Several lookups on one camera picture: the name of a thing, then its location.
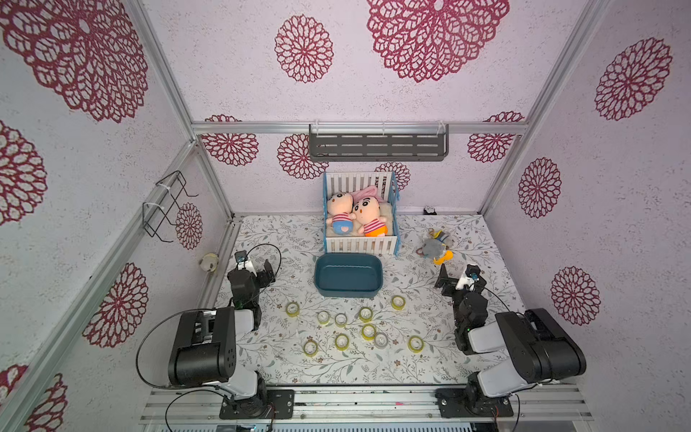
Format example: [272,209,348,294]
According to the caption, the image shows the yellow tape roll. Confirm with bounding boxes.
[284,302,301,318]
[361,324,377,341]
[408,336,425,354]
[358,307,374,323]
[390,295,407,311]
[334,312,348,328]
[317,311,331,326]
[302,339,320,357]
[334,333,350,351]

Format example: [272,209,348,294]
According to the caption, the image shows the clear tape roll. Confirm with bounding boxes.
[374,332,389,349]

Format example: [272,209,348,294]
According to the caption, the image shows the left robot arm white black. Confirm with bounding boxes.
[167,259,275,418]

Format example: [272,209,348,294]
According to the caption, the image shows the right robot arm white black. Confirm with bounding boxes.
[435,265,587,420]

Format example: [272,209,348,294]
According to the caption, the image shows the teal plastic storage box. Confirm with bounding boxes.
[314,253,383,298]

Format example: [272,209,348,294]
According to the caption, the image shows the plush doll blue shorts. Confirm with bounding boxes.
[326,192,356,235]

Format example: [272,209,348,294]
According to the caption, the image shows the plush doll orange shorts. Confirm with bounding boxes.
[353,196,388,237]

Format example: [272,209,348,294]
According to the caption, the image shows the blue white toy crib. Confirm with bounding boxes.
[323,171,399,256]

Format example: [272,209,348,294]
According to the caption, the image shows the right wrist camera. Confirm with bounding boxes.
[455,269,480,292]

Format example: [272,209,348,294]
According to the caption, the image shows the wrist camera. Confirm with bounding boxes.
[455,269,480,292]
[234,250,257,275]

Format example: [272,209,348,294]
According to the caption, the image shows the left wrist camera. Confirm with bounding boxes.
[234,250,257,275]

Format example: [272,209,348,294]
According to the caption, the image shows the grey plush keychain toy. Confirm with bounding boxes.
[416,229,453,266]

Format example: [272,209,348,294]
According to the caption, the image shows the small round plush on wall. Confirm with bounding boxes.
[199,253,220,273]

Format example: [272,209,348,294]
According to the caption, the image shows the black wire wall rack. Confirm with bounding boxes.
[140,170,198,243]

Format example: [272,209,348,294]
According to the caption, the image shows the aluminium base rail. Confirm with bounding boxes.
[138,384,593,428]

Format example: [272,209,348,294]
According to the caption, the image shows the grey wall shelf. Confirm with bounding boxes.
[308,123,449,162]

